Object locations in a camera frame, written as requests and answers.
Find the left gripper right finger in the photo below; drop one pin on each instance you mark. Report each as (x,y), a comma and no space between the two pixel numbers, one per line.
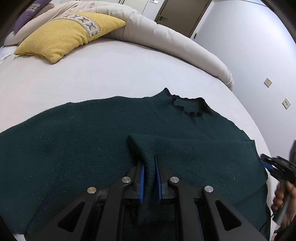
(202,213)

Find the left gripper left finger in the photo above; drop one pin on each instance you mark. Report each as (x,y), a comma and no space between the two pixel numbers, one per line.
(96,214)

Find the dark green sweater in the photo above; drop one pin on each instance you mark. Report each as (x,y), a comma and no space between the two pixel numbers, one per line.
(51,158)

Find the right hand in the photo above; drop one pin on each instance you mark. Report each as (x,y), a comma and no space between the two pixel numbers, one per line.
(278,203)

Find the white bed sheet mattress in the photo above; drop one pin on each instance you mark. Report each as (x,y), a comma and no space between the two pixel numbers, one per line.
(105,69)

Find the yellow patterned pillow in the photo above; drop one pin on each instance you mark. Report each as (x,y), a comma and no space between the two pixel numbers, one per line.
(58,37)

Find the brown door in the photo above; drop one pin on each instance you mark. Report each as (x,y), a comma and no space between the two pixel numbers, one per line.
(182,16)

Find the white folded towel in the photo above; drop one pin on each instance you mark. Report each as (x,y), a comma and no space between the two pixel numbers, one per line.
(6,51)

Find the beige duvet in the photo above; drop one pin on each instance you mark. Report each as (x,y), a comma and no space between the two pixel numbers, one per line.
(139,30)

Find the purple patterned pillow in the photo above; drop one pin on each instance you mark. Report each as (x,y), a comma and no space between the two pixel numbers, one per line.
(29,13)

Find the wall socket near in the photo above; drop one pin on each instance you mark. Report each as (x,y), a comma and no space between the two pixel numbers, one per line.
(286,103)

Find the wall socket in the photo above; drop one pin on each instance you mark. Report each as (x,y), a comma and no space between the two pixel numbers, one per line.
(286,103)
(268,82)

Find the wall socket far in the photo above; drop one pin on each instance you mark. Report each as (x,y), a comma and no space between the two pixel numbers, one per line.
(268,82)

